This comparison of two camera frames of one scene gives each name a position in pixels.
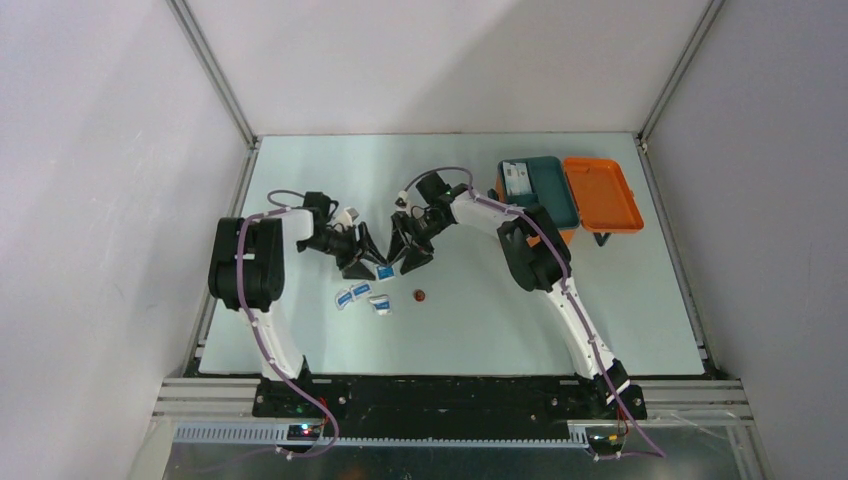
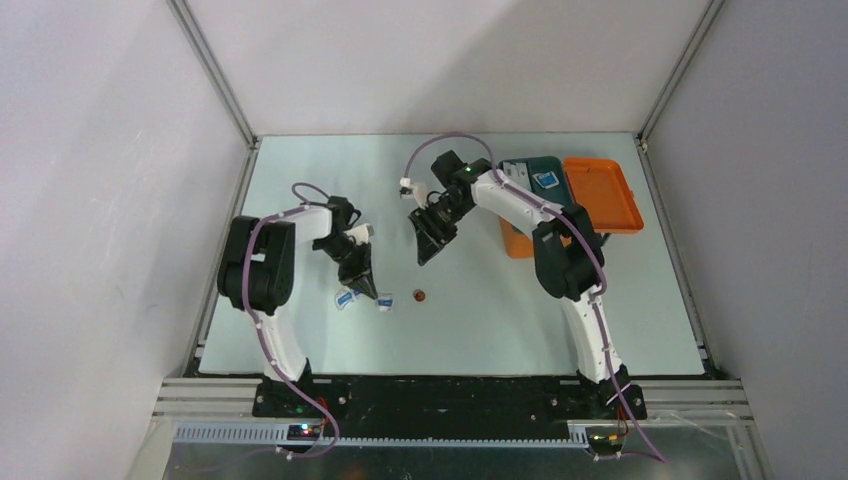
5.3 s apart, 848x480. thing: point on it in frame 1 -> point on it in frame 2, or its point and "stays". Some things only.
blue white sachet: [517, 179] stays
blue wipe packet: [342, 299] stays
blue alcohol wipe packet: [385, 272] -> [547, 179]
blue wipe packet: [382, 304] stays
